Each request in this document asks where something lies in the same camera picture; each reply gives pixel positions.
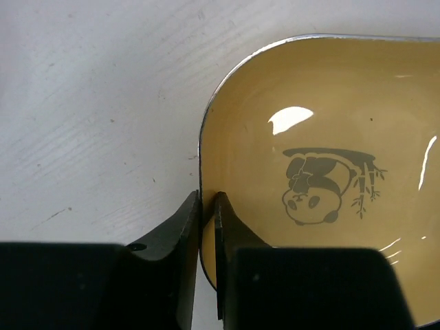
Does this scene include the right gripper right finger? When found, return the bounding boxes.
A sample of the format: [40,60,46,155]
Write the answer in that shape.
[214,192,415,329]

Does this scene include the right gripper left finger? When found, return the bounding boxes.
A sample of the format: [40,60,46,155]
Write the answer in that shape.
[1,192,199,329]

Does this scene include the yellow square panda plate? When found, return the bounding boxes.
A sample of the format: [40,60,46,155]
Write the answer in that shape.
[199,34,439,326]

